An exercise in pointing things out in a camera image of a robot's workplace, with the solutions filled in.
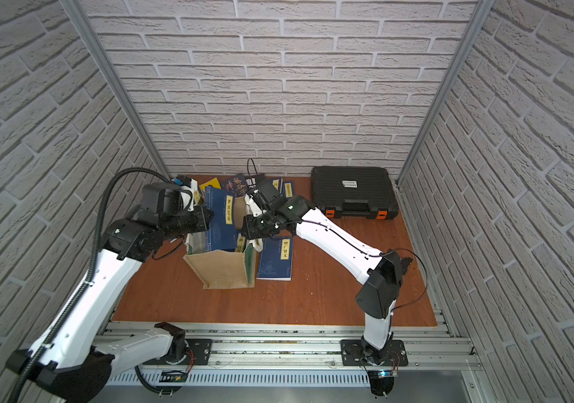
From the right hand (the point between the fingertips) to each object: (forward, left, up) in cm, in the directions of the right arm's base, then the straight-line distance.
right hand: (250, 230), depth 74 cm
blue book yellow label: (+43, -7, -24) cm, 50 cm away
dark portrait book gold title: (+39, +11, -19) cm, 45 cm away
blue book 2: (+1, -6, -22) cm, 23 cm away
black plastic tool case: (+30, -42, -18) cm, 55 cm away
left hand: (+2, +8, +9) cm, 12 cm away
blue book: (+2, +9, +1) cm, 9 cm away
